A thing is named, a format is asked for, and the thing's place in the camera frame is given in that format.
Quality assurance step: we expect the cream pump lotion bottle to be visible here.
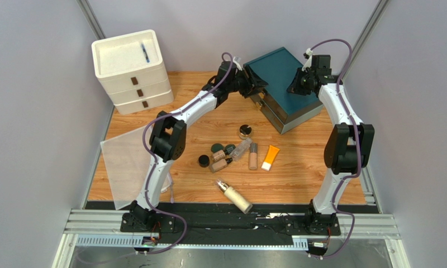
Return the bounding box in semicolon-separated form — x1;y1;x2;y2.
216;178;253;214

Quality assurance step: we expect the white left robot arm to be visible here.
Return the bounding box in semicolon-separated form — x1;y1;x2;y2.
130;67;268;227

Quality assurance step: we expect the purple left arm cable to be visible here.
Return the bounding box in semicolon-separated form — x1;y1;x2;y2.
76;52;235;265

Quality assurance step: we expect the white three drawer cabinet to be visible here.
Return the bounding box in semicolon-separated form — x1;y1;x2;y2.
91;30;174;115

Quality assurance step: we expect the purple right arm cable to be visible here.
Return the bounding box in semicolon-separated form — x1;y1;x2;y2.
305;39;363;260

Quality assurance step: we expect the blue pen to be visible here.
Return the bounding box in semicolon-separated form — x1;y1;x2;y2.
141;42;150;63

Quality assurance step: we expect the grey cap foundation bottle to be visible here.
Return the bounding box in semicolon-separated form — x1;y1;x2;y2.
249;142;258;170

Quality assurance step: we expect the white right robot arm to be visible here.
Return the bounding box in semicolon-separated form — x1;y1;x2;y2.
287;52;375;232

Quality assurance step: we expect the dark green round compact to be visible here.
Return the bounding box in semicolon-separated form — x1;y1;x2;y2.
211;143;224;154

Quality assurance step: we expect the small black jar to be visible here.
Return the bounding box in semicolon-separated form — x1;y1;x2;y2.
198;155;210;168

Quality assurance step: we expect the gold lid cream jar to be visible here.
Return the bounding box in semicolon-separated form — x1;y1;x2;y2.
239;125;253;140

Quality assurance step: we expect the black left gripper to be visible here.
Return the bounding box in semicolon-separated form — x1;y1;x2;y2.
227;65;270;99

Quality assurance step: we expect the teal drawer organizer box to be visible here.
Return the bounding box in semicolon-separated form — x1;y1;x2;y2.
244;47;323;135

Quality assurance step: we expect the clear plastic bottle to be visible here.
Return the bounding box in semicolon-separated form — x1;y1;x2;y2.
229;138;253;161

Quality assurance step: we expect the orange cosmetic tube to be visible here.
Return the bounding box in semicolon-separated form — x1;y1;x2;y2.
261;145;280;171

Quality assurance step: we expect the white mesh pouch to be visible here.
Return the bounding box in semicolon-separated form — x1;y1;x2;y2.
101;127;174;210

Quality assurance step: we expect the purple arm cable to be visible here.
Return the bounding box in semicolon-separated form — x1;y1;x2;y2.
305;39;363;260
76;52;235;265

